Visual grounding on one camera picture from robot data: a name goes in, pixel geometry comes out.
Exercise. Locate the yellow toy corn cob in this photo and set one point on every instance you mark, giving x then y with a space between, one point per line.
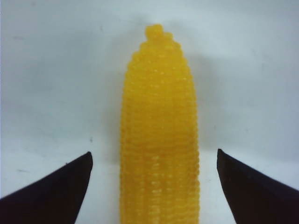
159 151

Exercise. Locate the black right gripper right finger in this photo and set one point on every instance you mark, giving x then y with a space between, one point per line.
253 197

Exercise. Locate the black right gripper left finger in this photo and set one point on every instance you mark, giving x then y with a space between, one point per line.
54 199

